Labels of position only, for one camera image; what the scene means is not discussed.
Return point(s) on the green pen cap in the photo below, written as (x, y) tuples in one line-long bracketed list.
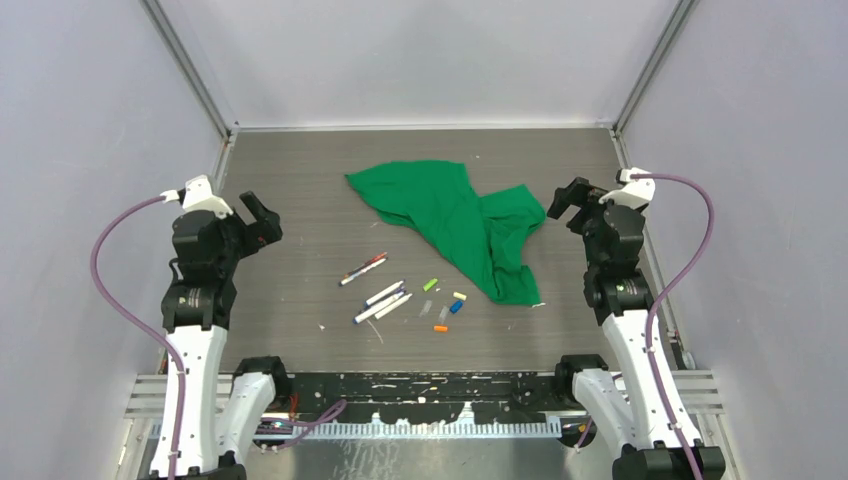
[(430, 284)]

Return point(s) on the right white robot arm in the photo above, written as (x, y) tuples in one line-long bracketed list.
[(646, 427)]

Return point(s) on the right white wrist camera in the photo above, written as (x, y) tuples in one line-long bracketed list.
[(636, 190)]

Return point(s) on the white marker blue tip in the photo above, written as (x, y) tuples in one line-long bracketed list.
[(388, 291)]

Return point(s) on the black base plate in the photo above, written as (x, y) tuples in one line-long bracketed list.
[(427, 397)]

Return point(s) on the red orange pen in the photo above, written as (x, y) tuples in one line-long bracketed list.
[(366, 264)]

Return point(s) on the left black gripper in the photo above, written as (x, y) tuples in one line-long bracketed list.
[(258, 234)]

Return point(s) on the green cloth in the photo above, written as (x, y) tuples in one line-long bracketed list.
[(483, 236)]

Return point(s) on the white marker green tip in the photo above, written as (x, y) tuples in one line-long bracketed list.
[(393, 306)]

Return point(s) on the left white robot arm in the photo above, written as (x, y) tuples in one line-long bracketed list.
[(197, 440)]

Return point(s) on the white marker blue end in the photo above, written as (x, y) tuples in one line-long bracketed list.
[(359, 318)]

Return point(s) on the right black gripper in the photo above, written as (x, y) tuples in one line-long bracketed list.
[(580, 194)]

